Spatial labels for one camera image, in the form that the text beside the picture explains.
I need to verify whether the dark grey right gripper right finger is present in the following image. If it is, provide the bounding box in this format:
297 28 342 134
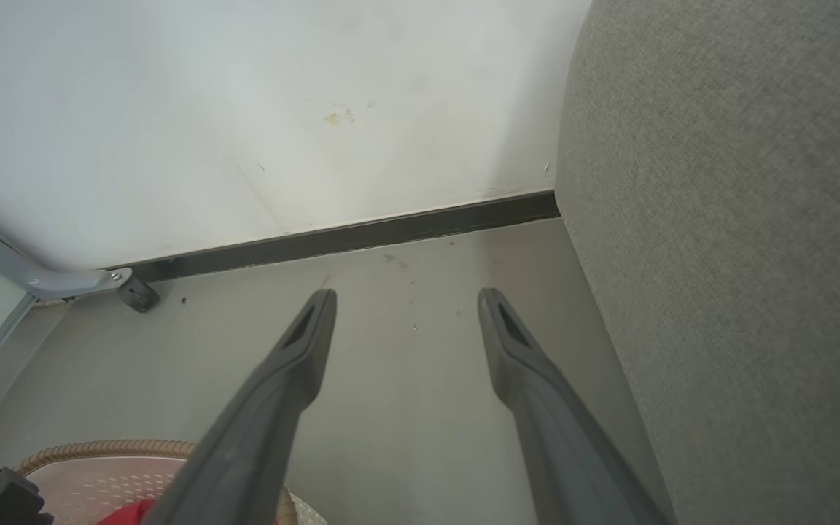
477 287 672 525

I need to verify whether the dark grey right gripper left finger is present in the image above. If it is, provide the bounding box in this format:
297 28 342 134
144 289 338 525

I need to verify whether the red and white garment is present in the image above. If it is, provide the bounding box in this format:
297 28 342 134
96 499 158 525

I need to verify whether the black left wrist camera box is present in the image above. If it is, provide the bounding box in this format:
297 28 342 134
0 467 54 525

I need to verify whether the black caster wheel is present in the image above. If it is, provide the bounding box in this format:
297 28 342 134
117 277 160 314

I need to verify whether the pink basket with wicker rim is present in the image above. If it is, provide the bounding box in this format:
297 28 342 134
15 439 330 525

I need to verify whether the grey fabric sofa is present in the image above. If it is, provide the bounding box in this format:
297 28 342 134
556 0 840 525

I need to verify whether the black wall baseboard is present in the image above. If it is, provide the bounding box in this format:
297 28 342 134
110 190 561 284

